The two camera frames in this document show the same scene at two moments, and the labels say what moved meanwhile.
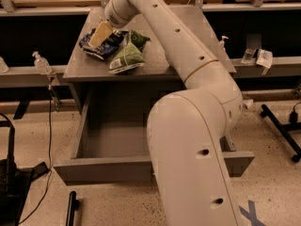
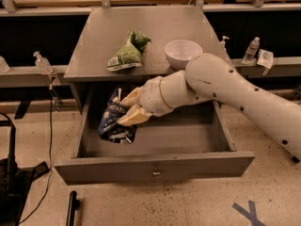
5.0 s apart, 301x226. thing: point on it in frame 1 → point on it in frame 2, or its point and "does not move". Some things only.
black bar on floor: x=73 y=205 does not move
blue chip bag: x=107 y=48 → x=109 y=129
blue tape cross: x=251 y=215 does not move
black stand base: x=15 y=183 does not move
